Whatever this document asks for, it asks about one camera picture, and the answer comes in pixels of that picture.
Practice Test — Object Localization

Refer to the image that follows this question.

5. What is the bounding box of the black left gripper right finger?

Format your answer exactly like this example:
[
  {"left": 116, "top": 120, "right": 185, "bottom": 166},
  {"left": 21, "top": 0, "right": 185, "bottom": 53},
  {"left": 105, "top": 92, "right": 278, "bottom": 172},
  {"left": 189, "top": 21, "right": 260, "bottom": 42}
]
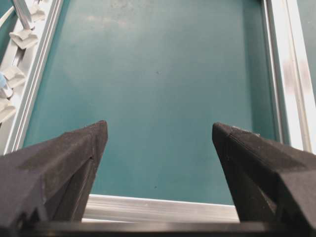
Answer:
[{"left": 212, "top": 122, "right": 316, "bottom": 224}]

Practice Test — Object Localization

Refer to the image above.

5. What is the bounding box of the white flat cable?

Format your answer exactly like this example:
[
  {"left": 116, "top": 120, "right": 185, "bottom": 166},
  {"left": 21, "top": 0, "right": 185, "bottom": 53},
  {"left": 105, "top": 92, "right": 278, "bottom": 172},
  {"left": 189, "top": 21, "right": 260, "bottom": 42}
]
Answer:
[{"left": 0, "top": 4, "right": 15, "bottom": 28}]

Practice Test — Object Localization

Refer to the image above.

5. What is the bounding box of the square aluminium extrusion frame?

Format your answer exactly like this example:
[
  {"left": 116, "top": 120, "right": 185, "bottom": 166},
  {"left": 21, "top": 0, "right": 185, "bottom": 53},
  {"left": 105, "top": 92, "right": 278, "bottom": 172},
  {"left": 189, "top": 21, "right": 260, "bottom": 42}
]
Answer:
[{"left": 0, "top": 0, "right": 316, "bottom": 226}]

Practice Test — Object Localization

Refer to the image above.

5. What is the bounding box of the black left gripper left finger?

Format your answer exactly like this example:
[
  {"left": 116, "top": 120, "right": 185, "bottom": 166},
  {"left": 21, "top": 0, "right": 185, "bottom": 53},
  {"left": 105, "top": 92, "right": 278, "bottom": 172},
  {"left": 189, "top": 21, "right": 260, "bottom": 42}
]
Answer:
[{"left": 0, "top": 120, "right": 108, "bottom": 229}]

